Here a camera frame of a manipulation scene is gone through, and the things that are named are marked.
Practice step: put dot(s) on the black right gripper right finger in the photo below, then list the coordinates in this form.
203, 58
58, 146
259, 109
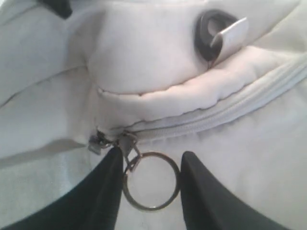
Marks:
208, 205

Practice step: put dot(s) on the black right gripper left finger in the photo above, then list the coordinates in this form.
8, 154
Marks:
92, 205

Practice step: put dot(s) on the cream white fabric bag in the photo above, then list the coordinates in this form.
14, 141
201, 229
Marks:
224, 79

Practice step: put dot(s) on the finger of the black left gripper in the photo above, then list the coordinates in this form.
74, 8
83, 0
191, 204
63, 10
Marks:
61, 8

